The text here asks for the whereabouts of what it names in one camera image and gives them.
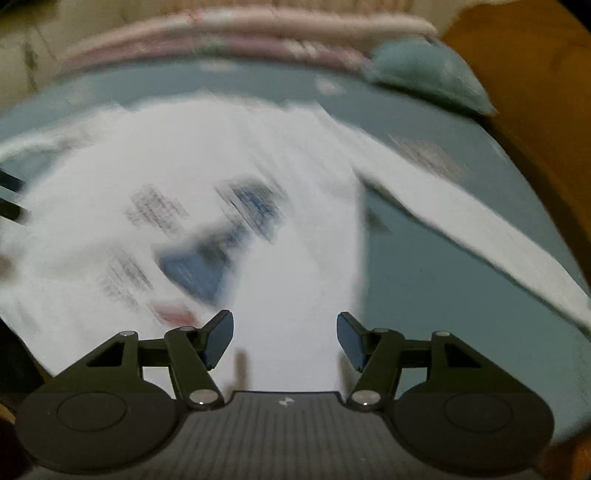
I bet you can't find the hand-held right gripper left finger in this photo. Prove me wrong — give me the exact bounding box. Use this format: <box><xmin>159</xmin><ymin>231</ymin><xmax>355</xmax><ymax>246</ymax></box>
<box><xmin>83</xmin><ymin>310</ymin><xmax>235</xmax><ymax>411</ymax></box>

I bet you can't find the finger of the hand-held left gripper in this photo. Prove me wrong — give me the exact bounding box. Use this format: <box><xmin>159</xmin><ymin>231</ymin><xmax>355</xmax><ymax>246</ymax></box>
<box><xmin>0</xmin><ymin>167</ymin><xmax>25</xmax><ymax>193</ymax></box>
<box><xmin>0</xmin><ymin>196</ymin><xmax>29</xmax><ymax>224</ymax></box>

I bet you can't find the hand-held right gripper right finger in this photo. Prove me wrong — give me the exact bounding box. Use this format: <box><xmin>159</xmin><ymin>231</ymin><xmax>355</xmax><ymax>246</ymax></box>
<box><xmin>336</xmin><ymin>311</ymin><xmax>489</xmax><ymax>411</ymax></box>

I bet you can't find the white printed t-shirt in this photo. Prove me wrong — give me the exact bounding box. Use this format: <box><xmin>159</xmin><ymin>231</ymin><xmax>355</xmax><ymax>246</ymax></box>
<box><xmin>0</xmin><ymin>90</ymin><xmax>591</xmax><ymax>393</ymax></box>

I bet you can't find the teal floral bed sheet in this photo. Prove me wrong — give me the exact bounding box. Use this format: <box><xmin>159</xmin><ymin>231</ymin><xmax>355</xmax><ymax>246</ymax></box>
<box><xmin>0</xmin><ymin>58</ymin><xmax>591</xmax><ymax>444</ymax></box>

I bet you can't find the purple floral quilt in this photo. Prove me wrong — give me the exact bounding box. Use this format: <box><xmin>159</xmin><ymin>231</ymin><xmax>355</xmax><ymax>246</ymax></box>
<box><xmin>60</xmin><ymin>36</ymin><xmax>376</xmax><ymax>75</ymax></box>

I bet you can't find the teal pillow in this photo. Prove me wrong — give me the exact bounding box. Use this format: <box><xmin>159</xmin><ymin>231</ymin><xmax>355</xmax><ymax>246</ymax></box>
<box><xmin>365</xmin><ymin>37</ymin><xmax>497</xmax><ymax>116</ymax></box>

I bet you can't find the wooden headboard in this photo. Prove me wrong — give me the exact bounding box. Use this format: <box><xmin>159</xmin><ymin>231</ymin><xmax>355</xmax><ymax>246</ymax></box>
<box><xmin>441</xmin><ymin>0</ymin><xmax>591</xmax><ymax>296</ymax></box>

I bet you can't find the pink floral quilt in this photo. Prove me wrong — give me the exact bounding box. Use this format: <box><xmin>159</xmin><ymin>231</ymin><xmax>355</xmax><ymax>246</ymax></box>
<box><xmin>60</xmin><ymin>9</ymin><xmax>439</xmax><ymax>61</ymax></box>

